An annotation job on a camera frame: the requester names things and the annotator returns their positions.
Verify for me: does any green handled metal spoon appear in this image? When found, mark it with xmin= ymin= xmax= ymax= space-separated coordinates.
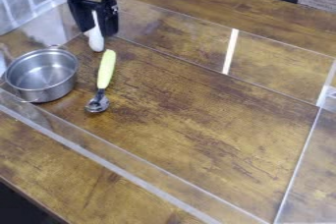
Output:
xmin=86 ymin=49 xmax=118 ymax=113

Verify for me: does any small steel pot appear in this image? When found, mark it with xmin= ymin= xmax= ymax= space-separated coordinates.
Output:
xmin=5 ymin=47 xmax=79 ymax=103

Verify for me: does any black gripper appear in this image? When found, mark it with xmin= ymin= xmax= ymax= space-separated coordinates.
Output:
xmin=67 ymin=0 xmax=119 ymax=37

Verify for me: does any white plush toy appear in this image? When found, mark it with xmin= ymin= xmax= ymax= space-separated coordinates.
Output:
xmin=85 ymin=12 xmax=106 ymax=52

